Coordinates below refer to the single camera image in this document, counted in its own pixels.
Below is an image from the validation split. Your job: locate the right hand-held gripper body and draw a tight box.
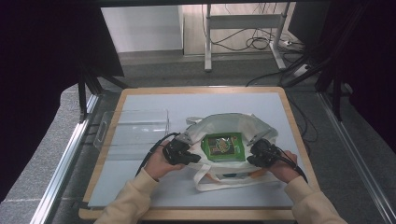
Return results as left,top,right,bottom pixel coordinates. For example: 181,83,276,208
246,129,284,169

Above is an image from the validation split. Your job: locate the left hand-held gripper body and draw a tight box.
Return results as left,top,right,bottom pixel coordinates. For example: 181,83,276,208
161,131,203,166

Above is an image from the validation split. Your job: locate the green snack packet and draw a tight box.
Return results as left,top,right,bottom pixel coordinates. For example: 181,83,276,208
200,132,248,163

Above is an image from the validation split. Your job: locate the white green orange tote bag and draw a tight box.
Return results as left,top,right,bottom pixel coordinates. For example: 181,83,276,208
185,112,280,192

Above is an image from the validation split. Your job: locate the person's left hand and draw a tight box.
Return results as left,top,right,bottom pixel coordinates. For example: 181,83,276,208
143,144,187,183

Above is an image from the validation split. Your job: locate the person's right hand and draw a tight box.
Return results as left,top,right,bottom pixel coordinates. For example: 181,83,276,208
267,149,301,185

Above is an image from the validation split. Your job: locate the clear plastic box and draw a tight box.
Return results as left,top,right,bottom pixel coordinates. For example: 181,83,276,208
92,108,172,161

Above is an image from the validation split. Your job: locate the white table mat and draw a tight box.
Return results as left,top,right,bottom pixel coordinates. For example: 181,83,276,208
87,91,296,209

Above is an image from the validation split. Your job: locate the wooden table board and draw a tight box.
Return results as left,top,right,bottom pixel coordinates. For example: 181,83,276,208
78,86,326,221

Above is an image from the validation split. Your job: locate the white power strip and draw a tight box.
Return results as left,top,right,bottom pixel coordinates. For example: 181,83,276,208
292,63,313,77

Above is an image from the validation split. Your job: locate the black metal stand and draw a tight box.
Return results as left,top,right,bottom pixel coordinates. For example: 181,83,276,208
76,61,129,124
314,59,344,123

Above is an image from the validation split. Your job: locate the white cabinet panel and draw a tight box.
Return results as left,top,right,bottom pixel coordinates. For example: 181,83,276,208
100,5,185,54

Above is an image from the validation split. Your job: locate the black curtain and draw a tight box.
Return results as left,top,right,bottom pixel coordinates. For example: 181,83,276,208
288,0,396,157
0,0,126,203

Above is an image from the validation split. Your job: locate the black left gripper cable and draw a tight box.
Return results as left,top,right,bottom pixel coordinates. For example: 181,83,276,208
134,132,182,178

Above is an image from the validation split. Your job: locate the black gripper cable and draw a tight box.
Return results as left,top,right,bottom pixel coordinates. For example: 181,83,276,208
134,132,182,178
275,145,309,185

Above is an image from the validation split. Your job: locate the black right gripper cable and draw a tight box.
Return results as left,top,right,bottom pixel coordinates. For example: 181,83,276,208
275,145,309,185

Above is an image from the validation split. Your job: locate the black cable beside table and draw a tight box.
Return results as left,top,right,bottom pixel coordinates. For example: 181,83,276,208
287,92,319,144

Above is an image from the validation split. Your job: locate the aluminium rail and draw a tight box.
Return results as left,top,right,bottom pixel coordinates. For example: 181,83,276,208
317,91,396,224
29,92,101,224

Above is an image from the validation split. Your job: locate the black floor cable bundle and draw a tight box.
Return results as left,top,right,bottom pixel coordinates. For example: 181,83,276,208
207,27,306,53

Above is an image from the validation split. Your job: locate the white metal desk frame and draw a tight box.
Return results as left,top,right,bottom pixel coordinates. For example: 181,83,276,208
203,2,290,74

